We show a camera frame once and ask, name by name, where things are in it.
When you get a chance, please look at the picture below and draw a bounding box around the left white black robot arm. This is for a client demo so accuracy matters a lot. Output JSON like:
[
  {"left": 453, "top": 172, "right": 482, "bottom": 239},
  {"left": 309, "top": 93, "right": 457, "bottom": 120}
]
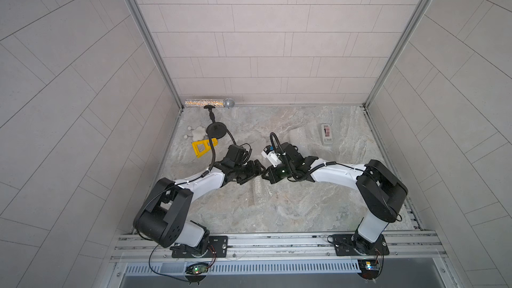
[{"left": 133, "top": 160, "right": 265, "bottom": 256}]

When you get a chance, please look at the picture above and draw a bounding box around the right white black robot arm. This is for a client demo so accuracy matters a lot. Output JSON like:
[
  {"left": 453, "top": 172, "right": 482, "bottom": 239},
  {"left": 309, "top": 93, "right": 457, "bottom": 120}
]
[{"left": 262, "top": 156, "right": 408, "bottom": 256}]

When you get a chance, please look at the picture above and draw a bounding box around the tape dispenser with red roll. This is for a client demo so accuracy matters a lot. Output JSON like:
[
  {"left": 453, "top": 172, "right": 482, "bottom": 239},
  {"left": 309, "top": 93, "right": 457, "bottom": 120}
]
[{"left": 320, "top": 123, "right": 333, "bottom": 145}]

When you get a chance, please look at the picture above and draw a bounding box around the black round base stand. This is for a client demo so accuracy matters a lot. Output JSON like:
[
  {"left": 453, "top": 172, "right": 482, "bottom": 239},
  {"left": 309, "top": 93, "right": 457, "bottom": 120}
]
[{"left": 203, "top": 105, "right": 227, "bottom": 139}]

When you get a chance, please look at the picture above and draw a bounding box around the white plastic toy figure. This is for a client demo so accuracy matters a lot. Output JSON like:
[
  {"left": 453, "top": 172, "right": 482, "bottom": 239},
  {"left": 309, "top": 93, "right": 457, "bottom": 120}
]
[{"left": 183, "top": 126, "right": 207, "bottom": 142}]

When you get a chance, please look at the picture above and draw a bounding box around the silver glitter ball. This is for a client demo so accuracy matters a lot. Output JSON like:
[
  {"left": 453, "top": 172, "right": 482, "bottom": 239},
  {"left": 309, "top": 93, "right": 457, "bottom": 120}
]
[{"left": 223, "top": 98, "right": 235, "bottom": 109}]

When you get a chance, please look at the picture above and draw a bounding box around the glittery silver strip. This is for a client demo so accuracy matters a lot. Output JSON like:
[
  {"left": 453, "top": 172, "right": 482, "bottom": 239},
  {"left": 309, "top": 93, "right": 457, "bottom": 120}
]
[{"left": 185, "top": 99, "right": 225, "bottom": 107}]

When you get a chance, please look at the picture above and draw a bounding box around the left small circuit board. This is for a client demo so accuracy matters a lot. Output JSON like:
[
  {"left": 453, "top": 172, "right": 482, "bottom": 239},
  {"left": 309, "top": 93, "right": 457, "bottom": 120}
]
[{"left": 185, "top": 263, "right": 209, "bottom": 276}]

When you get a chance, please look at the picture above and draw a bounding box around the small circuit board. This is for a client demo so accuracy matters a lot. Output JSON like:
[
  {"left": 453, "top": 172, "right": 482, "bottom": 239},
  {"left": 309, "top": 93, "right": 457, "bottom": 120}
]
[
  {"left": 357, "top": 259, "right": 381, "bottom": 280},
  {"left": 185, "top": 263, "right": 209, "bottom": 276}
]

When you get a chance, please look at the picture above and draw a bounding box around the right small circuit board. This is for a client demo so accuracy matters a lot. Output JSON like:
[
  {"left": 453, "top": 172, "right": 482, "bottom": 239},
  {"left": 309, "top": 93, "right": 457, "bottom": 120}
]
[{"left": 357, "top": 259, "right": 381, "bottom": 280}]

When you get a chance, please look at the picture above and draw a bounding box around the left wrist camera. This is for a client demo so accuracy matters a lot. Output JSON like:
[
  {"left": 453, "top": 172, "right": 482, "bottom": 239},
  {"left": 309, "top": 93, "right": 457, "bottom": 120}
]
[{"left": 222, "top": 145, "right": 250, "bottom": 168}]

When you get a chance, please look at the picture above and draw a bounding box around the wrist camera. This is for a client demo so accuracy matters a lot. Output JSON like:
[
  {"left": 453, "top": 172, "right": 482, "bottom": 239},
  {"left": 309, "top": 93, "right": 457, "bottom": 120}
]
[
  {"left": 222, "top": 145, "right": 250, "bottom": 168},
  {"left": 261, "top": 142, "right": 304, "bottom": 167}
]

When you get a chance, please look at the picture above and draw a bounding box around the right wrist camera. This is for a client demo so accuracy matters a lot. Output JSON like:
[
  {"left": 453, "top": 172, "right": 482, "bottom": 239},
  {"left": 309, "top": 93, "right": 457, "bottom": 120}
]
[{"left": 261, "top": 142, "right": 304, "bottom": 167}]

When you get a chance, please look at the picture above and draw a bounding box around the yellow plastic triangular frame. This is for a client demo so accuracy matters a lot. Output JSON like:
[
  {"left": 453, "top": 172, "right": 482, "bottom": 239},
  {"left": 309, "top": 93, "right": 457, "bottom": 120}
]
[{"left": 192, "top": 139, "right": 211, "bottom": 158}]

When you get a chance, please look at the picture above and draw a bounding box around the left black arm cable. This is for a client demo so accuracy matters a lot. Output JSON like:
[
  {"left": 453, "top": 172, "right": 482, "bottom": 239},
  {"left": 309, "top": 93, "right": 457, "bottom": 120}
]
[{"left": 207, "top": 127, "right": 237, "bottom": 171}]

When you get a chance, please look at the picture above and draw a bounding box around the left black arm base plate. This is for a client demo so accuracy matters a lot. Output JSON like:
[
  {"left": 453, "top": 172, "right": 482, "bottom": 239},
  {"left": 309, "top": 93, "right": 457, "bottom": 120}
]
[{"left": 170, "top": 235, "right": 229, "bottom": 258}]

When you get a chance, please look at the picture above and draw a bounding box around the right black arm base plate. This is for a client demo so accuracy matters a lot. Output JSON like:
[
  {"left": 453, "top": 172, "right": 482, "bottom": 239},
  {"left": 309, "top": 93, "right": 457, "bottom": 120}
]
[{"left": 327, "top": 233, "right": 389, "bottom": 257}]

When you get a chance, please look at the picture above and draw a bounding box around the aluminium mounting rail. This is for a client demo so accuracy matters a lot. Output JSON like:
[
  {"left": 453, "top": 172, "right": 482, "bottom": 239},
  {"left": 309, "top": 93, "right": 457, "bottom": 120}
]
[{"left": 107, "top": 231, "right": 446, "bottom": 262}]

